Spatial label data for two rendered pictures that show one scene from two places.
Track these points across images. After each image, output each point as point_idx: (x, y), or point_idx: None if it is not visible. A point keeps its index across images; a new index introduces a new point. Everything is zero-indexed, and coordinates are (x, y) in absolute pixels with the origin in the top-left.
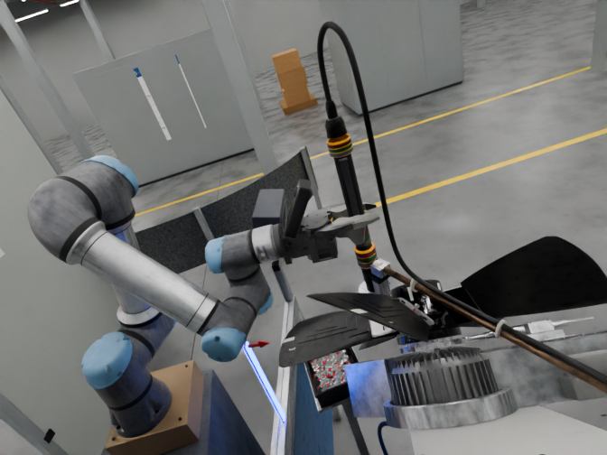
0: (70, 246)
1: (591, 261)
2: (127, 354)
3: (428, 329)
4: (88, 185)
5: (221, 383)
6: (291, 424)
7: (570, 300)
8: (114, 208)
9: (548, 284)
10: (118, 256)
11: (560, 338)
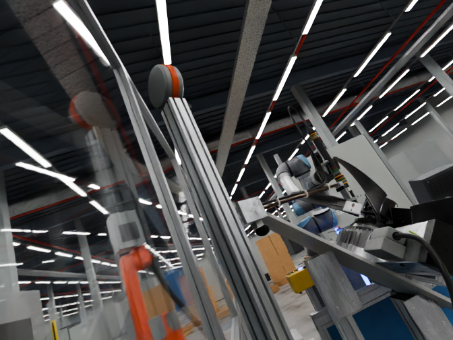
0: (277, 178)
1: (354, 167)
2: (305, 222)
3: (331, 208)
4: (288, 163)
5: None
6: (377, 294)
7: (376, 194)
8: (297, 170)
9: (366, 185)
10: (284, 181)
11: (399, 227)
